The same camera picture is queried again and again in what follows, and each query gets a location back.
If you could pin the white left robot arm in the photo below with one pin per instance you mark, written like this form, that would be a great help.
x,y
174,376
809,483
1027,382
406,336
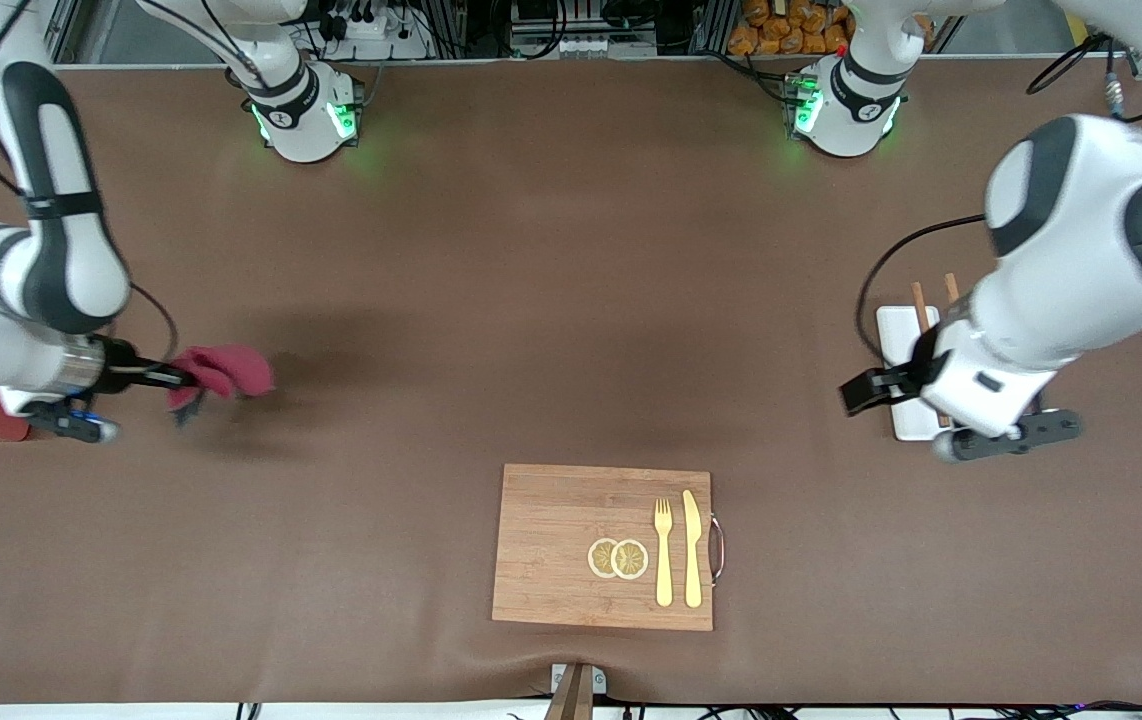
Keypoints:
x,y
1081,200

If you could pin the white socket strip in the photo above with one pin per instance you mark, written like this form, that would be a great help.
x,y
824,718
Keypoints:
x,y
586,46

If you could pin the silver metal bracket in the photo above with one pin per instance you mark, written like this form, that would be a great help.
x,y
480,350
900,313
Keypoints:
x,y
599,681

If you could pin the white power strip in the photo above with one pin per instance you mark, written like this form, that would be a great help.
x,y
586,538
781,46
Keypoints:
x,y
371,30

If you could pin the aluminium frame profile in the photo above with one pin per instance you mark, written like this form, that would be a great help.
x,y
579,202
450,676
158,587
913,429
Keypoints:
x,y
66,30

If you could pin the wooden cutting board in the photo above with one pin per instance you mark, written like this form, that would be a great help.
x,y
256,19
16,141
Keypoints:
x,y
551,550

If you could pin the lemon slice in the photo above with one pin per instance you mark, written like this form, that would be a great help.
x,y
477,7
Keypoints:
x,y
631,560
599,558

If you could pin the white rectangular tray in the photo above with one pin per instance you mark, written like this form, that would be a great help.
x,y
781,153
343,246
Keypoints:
x,y
896,340

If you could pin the yellow knife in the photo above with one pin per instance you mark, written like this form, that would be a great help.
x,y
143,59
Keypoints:
x,y
693,550

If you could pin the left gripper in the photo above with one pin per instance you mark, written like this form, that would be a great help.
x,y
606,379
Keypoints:
x,y
893,384

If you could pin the brown table mat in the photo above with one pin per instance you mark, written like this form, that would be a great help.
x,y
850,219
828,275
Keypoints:
x,y
531,300

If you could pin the orange snack bags pile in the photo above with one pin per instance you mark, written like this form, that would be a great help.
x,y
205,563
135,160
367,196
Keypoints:
x,y
781,25

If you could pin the yellow fork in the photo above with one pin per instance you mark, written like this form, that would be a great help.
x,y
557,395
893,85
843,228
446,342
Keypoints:
x,y
664,560

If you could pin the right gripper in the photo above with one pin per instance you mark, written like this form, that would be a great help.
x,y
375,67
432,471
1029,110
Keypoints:
x,y
118,366

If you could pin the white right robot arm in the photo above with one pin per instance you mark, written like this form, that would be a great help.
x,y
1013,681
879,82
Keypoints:
x,y
61,250

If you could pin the red cloth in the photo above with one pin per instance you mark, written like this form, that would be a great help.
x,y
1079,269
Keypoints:
x,y
231,370

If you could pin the brown wooden post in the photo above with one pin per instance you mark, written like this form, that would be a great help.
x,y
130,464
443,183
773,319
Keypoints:
x,y
571,700

